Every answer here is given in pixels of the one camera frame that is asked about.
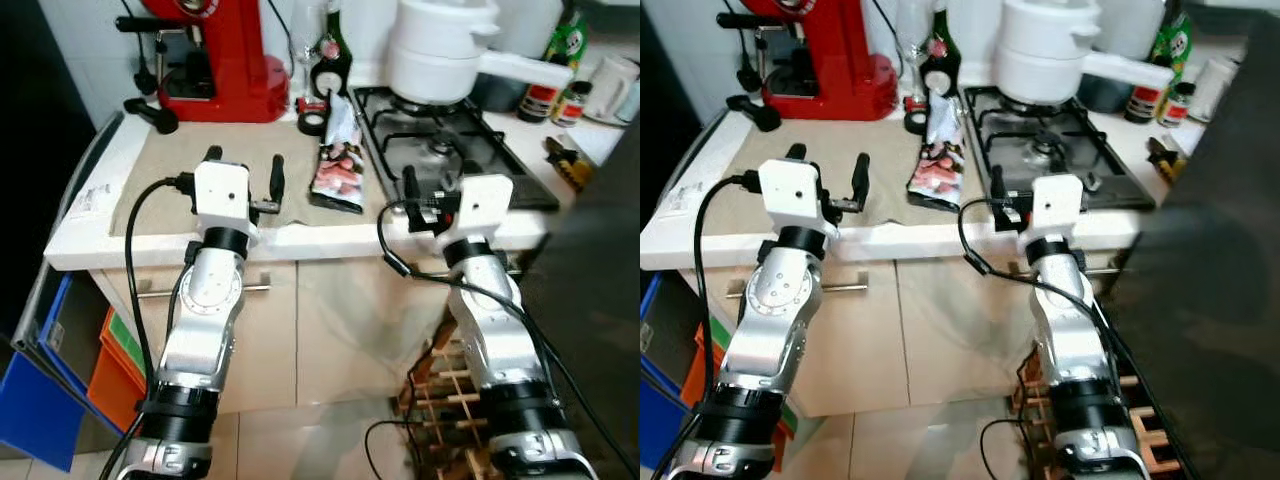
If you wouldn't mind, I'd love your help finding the red coffee machine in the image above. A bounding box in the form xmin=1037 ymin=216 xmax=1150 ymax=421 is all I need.
xmin=115 ymin=0 xmax=291 ymax=124
xmin=715 ymin=0 xmax=899 ymax=123

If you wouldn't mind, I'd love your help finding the dark wine bottle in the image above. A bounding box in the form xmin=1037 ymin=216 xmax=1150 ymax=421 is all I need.
xmin=918 ymin=8 xmax=963 ymax=98
xmin=310 ymin=8 xmax=353 ymax=101

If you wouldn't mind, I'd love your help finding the small dark jar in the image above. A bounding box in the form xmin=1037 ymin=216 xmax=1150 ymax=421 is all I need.
xmin=1157 ymin=82 xmax=1196 ymax=128
xmin=553 ymin=82 xmax=591 ymax=128

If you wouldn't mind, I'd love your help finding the yellow black tool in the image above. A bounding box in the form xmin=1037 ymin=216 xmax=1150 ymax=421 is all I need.
xmin=543 ymin=137 xmax=598 ymax=193
xmin=1147 ymin=135 xmax=1191 ymax=186

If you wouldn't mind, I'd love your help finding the thin black floor cable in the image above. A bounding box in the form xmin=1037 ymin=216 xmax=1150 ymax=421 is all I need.
xmin=362 ymin=420 xmax=421 ymax=480
xmin=980 ymin=418 xmax=1031 ymax=480

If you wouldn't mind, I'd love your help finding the white saucepan with long handle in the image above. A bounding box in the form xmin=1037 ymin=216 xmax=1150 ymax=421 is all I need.
xmin=385 ymin=42 xmax=574 ymax=106
xmin=995 ymin=40 xmax=1176 ymax=106

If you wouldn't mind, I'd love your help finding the beige kitchen cabinet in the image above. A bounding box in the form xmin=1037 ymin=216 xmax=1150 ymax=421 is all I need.
xmin=690 ymin=255 xmax=1111 ymax=419
xmin=88 ymin=255 xmax=541 ymax=416

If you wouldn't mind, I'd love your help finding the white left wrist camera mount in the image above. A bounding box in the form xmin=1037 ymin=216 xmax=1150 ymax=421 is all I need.
xmin=757 ymin=158 xmax=823 ymax=229
xmin=193 ymin=160 xmax=251 ymax=233

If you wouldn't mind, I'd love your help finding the steel gas hob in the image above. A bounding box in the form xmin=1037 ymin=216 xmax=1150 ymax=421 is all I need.
xmin=960 ymin=85 xmax=1161 ymax=211
xmin=350 ymin=86 xmax=561 ymax=213

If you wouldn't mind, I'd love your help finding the black portafilter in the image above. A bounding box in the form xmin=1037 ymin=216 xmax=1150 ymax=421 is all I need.
xmin=124 ymin=97 xmax=179 ymax=135
xmin=727 ymin=94 xmax=783 ymax=133

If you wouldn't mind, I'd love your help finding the white jug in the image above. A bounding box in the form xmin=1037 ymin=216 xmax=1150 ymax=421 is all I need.
xmin=583 ymin=55 xmax=641 ymax=126
xmin=1190 ymin=55 xmax=1241 ymax=123

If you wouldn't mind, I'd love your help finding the wooden slatted rack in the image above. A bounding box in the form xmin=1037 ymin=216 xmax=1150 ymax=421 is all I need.
xmin=393 ymin=320 xmax=521 ymax=480
xmin=1010 ymin=345 xmax=1186 ymax=480

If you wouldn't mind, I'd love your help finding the white pot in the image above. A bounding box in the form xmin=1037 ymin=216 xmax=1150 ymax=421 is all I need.
xmin=1000 ymin=0 xmax=1091 ymax=59
xmin=393 ymin=0 xmax=501 ymax=59

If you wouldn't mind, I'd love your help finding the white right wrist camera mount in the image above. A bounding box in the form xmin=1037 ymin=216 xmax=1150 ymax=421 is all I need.
xmin=1030 ymin=174 xmax=1086 ymax=241
xmin=453 ymin=175 xmax=516 ymax=246

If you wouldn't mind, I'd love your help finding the blue box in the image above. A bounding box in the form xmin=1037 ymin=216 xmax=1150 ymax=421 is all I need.
xmin=640 ymin=270 xmax=716 ymax=480
xmin=0 ymin=268 xmax=113 ymax=473

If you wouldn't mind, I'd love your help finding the white paper sticker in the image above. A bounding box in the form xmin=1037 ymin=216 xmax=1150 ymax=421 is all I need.
xmin=65 ymin=183 xmax=119 ymax=219
xmin=668 ymin=183 xmax=706 ymax=216

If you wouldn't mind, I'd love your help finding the green glass bottle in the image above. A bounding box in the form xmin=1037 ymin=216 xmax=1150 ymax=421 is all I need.
xmin=1125 ymin=5 xmax=1194 ymax=124
xmin=518 ymin=5 xmax=589 ymax=123

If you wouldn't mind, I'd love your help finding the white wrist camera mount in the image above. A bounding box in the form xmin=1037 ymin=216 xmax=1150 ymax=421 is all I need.
xmin=193 ymin=160 xmax=251 ymax=233
xmin=757 ymin=158 xmax=823 ymax=229
xmin=1030 ymin=174 xmax=1086 ymax=241
xmin=453 ymin=175 xmax=516 ymax=246

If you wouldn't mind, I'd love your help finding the clear wine glass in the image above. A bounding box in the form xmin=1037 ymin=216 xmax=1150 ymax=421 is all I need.
xmin=893 ymin=0 xmax=936 ymax=101
xmin=290 ymin=0 xmax=331 ymax=101

